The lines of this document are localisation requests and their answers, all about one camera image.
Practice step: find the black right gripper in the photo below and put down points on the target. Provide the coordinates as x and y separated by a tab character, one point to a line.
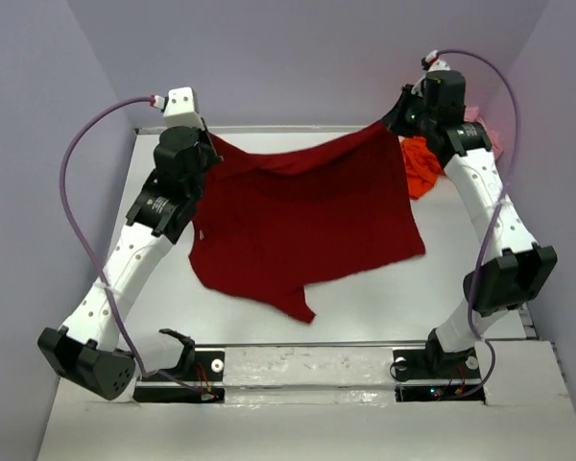
395	119

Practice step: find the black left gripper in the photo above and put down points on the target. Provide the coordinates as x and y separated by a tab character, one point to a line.
205	138

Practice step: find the dark red t shirt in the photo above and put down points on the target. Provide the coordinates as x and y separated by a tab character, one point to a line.
270	224

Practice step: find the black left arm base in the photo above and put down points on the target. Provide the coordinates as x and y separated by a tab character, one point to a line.
187	379

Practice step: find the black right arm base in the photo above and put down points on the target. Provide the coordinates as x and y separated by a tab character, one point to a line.
420	377

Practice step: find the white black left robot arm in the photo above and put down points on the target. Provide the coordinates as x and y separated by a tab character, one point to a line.
91	347

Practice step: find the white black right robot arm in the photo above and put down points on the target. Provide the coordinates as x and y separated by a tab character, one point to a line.
511	267

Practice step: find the orange t shirt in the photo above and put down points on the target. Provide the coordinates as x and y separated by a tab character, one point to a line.
421	166

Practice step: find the white front board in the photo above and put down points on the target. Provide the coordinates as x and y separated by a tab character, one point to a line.
326	403

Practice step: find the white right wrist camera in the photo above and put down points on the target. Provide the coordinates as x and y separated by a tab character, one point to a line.
430	63

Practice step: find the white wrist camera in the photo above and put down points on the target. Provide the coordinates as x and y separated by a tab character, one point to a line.
430	63
179	108

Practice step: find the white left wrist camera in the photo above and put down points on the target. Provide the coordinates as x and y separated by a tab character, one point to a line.
179	108

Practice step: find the white rail at table edge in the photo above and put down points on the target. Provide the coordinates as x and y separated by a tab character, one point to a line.
285	129

